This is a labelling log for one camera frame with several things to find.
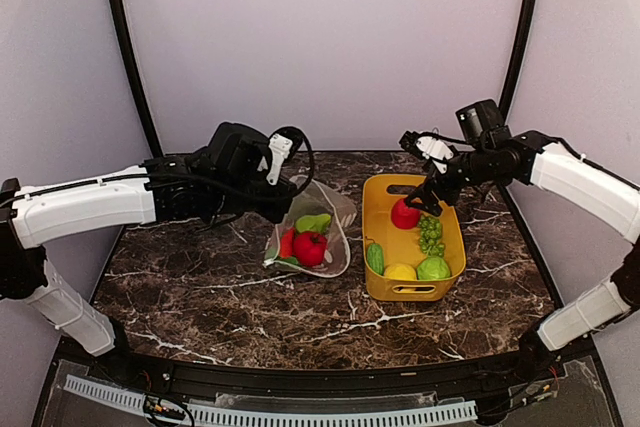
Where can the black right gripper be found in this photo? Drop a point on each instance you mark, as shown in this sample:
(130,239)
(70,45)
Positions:
(426,188)

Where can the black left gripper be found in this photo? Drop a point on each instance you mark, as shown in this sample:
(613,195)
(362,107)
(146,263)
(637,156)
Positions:
(275,210)

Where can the red toy radish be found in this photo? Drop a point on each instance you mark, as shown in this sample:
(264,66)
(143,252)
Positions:
(404,217)

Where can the yellow plastic basket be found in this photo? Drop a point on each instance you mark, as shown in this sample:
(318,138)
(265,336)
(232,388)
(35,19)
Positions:
(380,193)

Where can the green toy guava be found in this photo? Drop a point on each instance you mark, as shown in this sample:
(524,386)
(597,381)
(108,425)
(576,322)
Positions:
(433,268)

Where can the yellow toy lemon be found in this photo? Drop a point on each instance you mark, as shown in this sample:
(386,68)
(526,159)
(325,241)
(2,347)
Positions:
(400,271)

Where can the orange toy carrot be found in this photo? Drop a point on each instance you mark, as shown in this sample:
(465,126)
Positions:
(286,244)

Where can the green toy chayote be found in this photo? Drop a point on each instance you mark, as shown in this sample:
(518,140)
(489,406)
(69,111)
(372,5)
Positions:
(318,223)

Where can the clear dotted zip top bag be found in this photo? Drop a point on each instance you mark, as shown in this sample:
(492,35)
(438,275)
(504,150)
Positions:
(317,198)

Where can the red toy apple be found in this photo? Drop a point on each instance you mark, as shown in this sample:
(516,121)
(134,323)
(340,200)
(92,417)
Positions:
(309,248)

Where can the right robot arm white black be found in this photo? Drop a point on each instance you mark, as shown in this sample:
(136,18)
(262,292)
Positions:
(549,164)

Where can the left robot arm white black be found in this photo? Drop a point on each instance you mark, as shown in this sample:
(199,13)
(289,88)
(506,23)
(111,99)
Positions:
(33,216)

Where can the green toy grapes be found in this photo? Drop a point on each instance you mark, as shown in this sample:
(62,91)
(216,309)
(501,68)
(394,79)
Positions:
(431,234)

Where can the small right wrist webcam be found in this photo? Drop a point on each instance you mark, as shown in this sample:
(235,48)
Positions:
(428,147)

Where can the green toy cucumber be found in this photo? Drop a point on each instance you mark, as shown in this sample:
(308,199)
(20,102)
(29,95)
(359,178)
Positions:
(375,258)

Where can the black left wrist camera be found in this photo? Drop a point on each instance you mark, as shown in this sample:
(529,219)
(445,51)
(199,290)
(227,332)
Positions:
(237,150)

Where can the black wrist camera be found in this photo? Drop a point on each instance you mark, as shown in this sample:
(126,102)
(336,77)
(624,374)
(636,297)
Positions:
(237,150)
(480,119)

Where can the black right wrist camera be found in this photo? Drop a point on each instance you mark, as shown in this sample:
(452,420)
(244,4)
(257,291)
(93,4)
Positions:
(480,119)

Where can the black front rail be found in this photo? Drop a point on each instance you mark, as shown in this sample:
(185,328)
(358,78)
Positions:
(487,376)

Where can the white slotted cable duct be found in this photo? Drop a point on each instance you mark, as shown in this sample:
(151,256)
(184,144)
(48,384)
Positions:
(246,410)

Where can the black left frame post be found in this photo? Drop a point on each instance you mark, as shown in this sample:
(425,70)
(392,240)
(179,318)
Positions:
(119,19)

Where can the black frame post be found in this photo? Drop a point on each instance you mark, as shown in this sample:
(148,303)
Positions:
(119,19)
(518,52)

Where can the black right frame post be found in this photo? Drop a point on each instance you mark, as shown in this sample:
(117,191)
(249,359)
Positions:
(518,52)

